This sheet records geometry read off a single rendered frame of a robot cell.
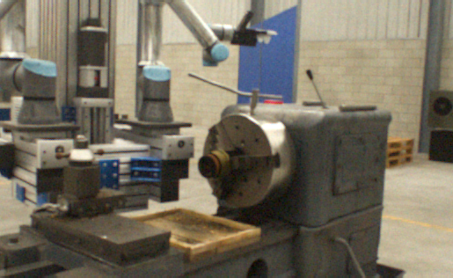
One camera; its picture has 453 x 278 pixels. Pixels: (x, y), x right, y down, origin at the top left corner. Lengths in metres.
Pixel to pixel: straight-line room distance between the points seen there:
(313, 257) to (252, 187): 0.34
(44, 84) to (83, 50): 0.29
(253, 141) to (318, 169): 0.24
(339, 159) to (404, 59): 10.56
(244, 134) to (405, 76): 10.75
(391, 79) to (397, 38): 0.91
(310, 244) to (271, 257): 0.16
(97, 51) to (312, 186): 1.00
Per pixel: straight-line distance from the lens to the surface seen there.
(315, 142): 1.81
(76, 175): 1.46
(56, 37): 2.29
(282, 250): 1.84
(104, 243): 1.31
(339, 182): 1.97
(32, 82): 2.04
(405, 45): 12.48
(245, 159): 1.70
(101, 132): 2.26
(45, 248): 1.50
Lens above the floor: 1.34
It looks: 6 degrees down
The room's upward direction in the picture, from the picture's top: 2 degrees clockwise
